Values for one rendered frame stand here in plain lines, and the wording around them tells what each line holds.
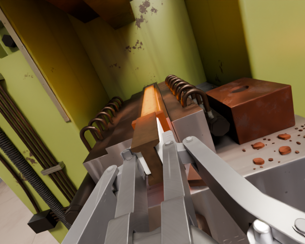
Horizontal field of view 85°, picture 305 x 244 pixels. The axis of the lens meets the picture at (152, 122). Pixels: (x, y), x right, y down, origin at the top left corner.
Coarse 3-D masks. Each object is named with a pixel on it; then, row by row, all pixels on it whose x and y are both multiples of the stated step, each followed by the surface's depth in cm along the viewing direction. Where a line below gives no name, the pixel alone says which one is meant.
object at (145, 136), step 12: (144, 96) 40; (156, 96) 45; (144, 108) 30; (156, 108) 27; (144, 120) 20; (156, 120) 19; (144, 132) 16; (156, 132) 15; (132, 144) 15; (144, 144) 14; (156, 144) 14; (144, 156) 15; (156, 156) 15; (156, 168) 15; (156, 180) 16
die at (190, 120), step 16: (160, 96) 37; (176, 96) 35; (128, 112) 40; (176, 112) 26; (192, 112) 24; (112, 128) 37; (128, 128) 29; (176, 128) 24; (192, 128) 24; (208, 128) 24; (96, 144) 31; (112, 144) 25; (128, 144) 25; (208, 144) 25; (96, 160) 26; (112, 160) 26; (96, 176) 27
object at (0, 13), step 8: (0, 8) 30; (0, 16) 30; (8, 24) 31; (16, 40) 32; (24, 48) 32; (24, 56) 33; (32, 64) 33; (40, 72) 34; (40, 80) 34; (48, 88) 35; (56, 104) 36; (64, 112) 37; (64, 120) 38
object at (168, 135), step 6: (168, 132) 18; (168, 138) 17; (174, 138) 17; (180, 144) 15; (180, 150) 14; (186, 150) 14; (180, 156) 14; (186, 156) 14; (192, 156) 14; (186, 162) 14; (192, 162) 14
